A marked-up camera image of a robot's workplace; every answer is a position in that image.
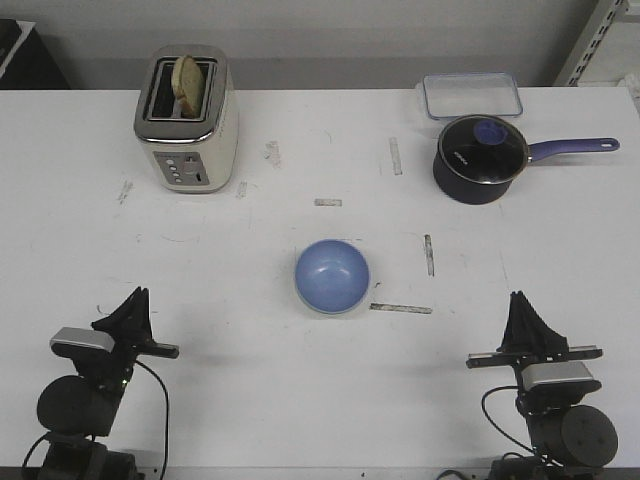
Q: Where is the cream and chrome toaster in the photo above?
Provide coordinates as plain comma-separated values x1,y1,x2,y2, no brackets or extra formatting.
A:
134,44,239,193

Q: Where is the dark blue saucepan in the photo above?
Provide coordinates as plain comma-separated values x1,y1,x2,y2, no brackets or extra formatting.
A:
432,137,620,205

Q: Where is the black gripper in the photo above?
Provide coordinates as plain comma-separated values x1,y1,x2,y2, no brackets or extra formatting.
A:
466,291,603,415
74,287,179,395

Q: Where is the clear plastic food container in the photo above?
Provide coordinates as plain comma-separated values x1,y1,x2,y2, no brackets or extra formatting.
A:
416,72,523,121

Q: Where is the green bowl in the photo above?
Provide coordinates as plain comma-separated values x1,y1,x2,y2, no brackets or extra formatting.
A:
298,297,364,317

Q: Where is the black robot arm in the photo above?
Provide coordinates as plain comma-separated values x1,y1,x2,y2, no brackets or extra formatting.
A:
21,287,179,479
466,291,618,479

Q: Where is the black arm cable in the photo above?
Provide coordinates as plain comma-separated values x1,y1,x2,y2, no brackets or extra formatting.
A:
433,384,539,480
133,360,171,476

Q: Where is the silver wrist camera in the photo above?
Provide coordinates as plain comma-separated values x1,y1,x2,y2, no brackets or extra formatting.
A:
49,327,115,359
521,361,594,391

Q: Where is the white perforated metal rail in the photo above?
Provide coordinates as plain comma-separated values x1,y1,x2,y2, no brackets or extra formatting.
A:
553,0,628,87

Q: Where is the blue bowl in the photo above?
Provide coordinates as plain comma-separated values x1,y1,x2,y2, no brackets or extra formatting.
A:
294,239,370,311

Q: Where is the glass lid with blue knob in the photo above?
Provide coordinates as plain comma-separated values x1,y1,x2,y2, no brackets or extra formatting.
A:
438,114,529,184

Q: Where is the slice of toast bread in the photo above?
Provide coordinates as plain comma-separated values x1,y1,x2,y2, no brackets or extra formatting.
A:
171,55,205,119

